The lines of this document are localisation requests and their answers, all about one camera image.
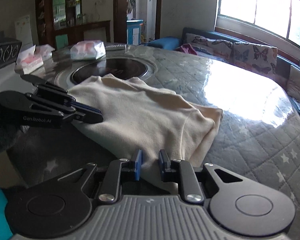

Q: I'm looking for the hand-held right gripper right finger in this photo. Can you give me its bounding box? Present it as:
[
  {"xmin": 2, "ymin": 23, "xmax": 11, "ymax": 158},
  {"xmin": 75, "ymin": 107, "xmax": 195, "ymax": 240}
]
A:
[{"xmin": 159, "ymin": 149, "xmax": 243, "ymax": 205}]

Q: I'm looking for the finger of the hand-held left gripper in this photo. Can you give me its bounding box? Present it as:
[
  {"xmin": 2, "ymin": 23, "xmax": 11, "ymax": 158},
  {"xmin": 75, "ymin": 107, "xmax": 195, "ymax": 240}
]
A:
[
  {"xmin": 21, "ymin": 74, "xmax": 100, "ymax": 112},
  {"xmin": 0, "ymin": 91, "xmax": 104, "ymax": 124}
]

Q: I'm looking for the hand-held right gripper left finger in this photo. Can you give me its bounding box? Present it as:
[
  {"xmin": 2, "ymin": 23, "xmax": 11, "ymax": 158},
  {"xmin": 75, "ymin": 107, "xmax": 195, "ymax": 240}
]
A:
[{"xmin": 57, "ymin": 149, "xmax": 143, "ymax": 205}]

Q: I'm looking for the cream sweater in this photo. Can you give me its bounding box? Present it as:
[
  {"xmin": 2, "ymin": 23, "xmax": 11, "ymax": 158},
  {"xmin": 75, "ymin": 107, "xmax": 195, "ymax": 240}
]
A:
[{"xmin": 67, "ymin": 74, "xmax": 224, "ymax": 195}]

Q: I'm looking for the white pink tissue pack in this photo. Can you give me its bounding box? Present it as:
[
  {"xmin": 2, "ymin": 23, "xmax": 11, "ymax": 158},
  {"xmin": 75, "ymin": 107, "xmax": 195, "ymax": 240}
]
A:
[
  {"xmin": 15, "ymin": 45, "xmax": 44, "ymax": 72},
  {"xmin": 34, "ymin": 44, "xmax": 56, "ymax": 58},
  {"xmin": 70, "ymin": 40, "xmax": 106, "ymax": 61}
]

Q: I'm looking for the round black induction hob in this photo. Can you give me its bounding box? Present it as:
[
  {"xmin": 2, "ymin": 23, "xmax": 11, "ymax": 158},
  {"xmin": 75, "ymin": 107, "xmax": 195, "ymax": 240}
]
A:
[{"xmin": 54, "ymin": 56, "xmax": 157, "ymax": 88}]

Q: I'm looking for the black box with round dials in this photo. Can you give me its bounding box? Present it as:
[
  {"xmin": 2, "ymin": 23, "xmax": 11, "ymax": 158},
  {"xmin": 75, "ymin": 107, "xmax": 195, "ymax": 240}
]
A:
[{"xmin": 0, "ymin": 38, "xmax": 22, "ymax": 74}]

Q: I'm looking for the dark wooden cabinet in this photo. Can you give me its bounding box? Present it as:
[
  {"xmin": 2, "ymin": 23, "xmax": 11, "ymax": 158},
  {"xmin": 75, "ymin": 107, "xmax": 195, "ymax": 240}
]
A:
[{"xmin": 35, "ymin": 0, "xmax": 111, "ymax": 52}]

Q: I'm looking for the blue white cabinet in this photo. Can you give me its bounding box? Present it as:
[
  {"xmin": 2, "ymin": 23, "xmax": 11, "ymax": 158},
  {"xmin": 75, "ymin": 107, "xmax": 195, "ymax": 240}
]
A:
[{"xmin": 127, "ymin": 19, "xmax": 143, "ymax": 46}]

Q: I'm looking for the blue pillow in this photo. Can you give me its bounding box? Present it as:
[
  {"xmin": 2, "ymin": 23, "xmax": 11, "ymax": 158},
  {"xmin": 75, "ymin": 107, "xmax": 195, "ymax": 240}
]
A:
[{"xmin": 146, "ymin": 37, "xmax": 183, "ymax": 50}]

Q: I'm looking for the pink cloth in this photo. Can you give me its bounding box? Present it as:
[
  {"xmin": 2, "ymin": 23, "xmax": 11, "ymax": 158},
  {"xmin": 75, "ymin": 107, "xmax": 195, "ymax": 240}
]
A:
[{"xmin": 180, "ymin": 44, "xmax": 198, "ymax": 55}]

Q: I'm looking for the butterfly print cushion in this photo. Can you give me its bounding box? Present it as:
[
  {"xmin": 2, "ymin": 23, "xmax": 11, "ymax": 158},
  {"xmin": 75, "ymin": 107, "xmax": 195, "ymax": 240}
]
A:
[
  {"xmin": 186, "ymin": 33, "xmax": 234, "ymax": 58},
  {"xmin": 232, "ymin": 42, "xmax": 278, "ymax": 75}
]

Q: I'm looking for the blue sofa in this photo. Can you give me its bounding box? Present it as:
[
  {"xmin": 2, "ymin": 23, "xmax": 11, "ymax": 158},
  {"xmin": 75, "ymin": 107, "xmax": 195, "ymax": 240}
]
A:
[{"xmin": 181, "ymin": 27, "xmax": 300, "ymax": 130}]

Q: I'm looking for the grey cushion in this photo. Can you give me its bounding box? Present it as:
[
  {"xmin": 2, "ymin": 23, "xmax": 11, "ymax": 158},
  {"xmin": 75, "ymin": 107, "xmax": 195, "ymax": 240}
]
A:
[{"xmin": 286, "ymin": 65, "xmax": 300, "ymax": 103}]

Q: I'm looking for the window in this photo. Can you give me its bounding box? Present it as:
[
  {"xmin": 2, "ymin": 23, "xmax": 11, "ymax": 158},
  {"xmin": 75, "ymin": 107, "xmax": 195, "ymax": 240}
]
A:
[{"xmin": 215, "ymin": 0, "xmax": 300, "ymax": 53}]

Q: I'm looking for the white wall board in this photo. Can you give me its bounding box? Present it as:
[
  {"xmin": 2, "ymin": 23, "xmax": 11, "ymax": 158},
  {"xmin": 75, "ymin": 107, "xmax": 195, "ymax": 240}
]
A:
[{"xmin": 14, "ymin": 15, "xmax": 32, "ymax": 48}]

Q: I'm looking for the dark wooden door frame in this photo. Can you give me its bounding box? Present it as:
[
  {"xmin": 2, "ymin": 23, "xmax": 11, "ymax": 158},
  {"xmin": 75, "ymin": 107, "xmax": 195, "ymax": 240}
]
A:
[{"xmin": 114, "ymin": 0, "xmax": 163, "ymax": 46}]

